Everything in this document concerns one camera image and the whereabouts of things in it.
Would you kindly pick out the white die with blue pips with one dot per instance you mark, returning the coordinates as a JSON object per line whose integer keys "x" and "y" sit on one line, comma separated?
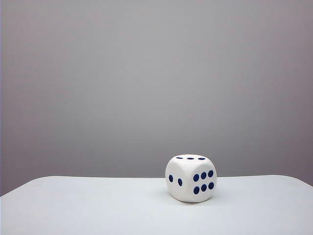
{"x": 188, "y": 181}

